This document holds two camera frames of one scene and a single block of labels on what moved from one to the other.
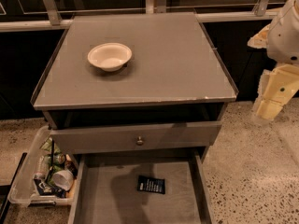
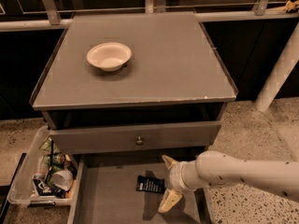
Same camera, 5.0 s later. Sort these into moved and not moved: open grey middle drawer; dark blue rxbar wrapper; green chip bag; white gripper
Moved: white gripper
Not moved: green chip bag; open grey middle drawer; dark blue rxbar wrapper
